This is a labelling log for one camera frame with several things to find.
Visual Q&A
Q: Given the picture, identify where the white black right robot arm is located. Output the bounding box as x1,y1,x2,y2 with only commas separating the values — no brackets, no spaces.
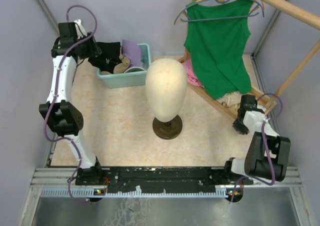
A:
223,94,291,185

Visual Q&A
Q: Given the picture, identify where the teal plastic bin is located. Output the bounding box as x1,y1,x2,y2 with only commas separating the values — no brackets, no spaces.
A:
96,43,152,89

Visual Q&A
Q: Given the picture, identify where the beige mannequin head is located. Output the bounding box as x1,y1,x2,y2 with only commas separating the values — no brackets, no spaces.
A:
145,58,188,123

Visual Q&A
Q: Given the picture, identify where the beige cap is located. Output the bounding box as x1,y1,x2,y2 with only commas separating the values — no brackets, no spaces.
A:
113,54,131,74

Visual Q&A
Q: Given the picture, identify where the grey plastic hanger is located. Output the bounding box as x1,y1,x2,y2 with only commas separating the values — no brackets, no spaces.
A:
173,0,266,24

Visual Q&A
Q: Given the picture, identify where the wooden clothes rack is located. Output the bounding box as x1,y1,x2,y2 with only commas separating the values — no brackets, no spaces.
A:
177,0,320,122

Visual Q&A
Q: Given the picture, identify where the pink cloth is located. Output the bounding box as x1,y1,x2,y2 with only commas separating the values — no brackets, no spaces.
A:
182,59,204,88

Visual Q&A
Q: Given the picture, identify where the cream cloth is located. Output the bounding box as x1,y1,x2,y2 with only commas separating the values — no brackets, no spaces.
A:
216,91,243,108

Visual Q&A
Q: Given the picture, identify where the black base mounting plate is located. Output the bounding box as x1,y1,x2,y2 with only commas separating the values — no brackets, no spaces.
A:
75,166,241,194

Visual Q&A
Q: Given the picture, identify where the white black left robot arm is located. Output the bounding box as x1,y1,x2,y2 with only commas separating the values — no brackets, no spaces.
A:
38,19,104,185

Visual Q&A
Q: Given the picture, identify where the green tank top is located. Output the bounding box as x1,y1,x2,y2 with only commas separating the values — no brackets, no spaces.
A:
183,0,256,100

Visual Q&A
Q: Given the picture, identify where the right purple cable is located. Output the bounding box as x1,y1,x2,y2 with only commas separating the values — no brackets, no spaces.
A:
231,93,285,203

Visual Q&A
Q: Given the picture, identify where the purple cap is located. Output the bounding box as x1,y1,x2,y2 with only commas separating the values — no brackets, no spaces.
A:
122,39,144,68

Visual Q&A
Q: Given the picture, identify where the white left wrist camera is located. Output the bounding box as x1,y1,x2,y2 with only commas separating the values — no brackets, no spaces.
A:
73,19,88,39

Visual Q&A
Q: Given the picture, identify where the black cap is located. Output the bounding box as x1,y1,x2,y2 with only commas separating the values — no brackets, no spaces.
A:
88,42,122,74

